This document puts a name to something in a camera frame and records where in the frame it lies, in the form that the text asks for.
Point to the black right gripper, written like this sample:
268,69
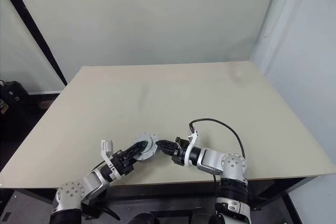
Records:
179,155

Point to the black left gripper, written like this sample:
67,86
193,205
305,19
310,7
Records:
123,162

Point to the silver round motor housing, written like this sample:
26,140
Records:
147,157

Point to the grey round motor lid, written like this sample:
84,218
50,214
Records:
147,137

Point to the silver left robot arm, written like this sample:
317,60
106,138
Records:
89,182

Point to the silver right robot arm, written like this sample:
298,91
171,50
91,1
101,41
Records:
223,163

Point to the black bag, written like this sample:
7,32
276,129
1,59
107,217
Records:
13,100

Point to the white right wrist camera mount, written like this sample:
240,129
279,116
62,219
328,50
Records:
187,155

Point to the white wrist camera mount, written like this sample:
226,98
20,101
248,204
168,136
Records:
187,155
106,153

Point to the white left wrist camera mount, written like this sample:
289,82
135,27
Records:
106,153

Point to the black table frame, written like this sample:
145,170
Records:
170,187

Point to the black wall strip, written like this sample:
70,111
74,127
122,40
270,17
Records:
29,27

